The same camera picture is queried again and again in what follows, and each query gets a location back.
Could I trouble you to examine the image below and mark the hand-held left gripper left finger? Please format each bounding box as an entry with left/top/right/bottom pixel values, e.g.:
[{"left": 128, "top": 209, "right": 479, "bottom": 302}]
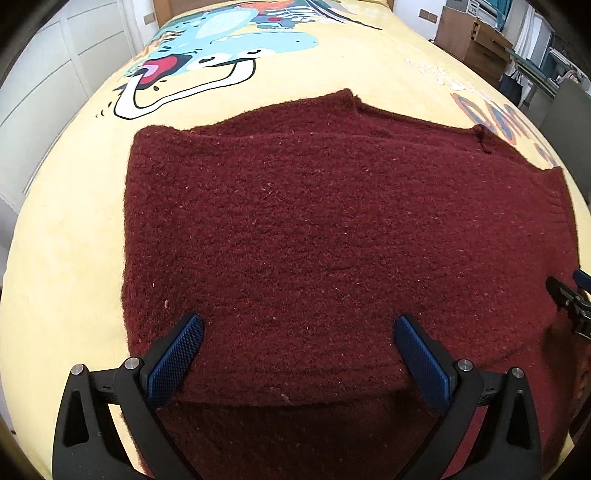
[{"left": 52, "top": 313, "right": 205, "bottom": 480}]

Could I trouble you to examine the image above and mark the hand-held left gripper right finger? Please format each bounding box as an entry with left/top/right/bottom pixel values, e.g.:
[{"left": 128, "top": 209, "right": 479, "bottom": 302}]
[{"left": 393, "top": 315, "right": 542, "bottom": 480}]

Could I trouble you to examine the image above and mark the dark red knit sweater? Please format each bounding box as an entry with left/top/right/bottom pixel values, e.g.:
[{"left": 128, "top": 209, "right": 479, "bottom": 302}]
[{"left": 121, "top": 89, "right": 591, "bottom": 480}]

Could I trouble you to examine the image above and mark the yellow printed dinosaur blanket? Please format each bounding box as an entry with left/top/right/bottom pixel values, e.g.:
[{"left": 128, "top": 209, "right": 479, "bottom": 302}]
[{"left": 0, "top": 0, "right": 591, "bottom": 480}]

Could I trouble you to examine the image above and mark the dark chair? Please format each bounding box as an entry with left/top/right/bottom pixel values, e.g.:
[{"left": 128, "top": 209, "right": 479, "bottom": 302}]
[{"left": 536, "top": 80, "right": 591, "bottom": 153}]

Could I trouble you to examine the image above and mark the dark bag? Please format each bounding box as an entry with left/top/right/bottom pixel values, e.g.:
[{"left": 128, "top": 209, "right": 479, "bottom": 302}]
[{"left": 498, "top": 74, "right": 525, "bottom": 104}]

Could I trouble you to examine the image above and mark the glass desk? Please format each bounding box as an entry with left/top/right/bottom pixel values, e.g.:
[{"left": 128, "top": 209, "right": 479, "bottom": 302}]
[{"left": 510, "top": 48, "right": 561, "bottom": 97}]

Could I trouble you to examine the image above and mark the wooden drawer cabinet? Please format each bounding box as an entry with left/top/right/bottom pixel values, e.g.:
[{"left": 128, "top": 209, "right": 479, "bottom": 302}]
[{"left": 435, "top": 6, "right": 514, "bottom": 88}]

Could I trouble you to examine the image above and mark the teal curtain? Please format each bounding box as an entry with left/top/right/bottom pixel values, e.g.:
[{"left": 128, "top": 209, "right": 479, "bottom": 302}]
[{"left": 480, "top": 0, "right": 514, "bottom": 19}]

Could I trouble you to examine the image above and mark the grey printer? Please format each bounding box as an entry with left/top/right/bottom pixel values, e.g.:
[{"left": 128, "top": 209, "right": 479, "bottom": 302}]
[{"left": 466, "top": 0, "right": 499, "bottom": 24}]

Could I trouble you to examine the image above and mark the wooden headboard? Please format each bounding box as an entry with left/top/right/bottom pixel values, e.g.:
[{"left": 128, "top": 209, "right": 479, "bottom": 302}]
[{"left": 154, "top": 0, "right": 394, "bottom": 26}]

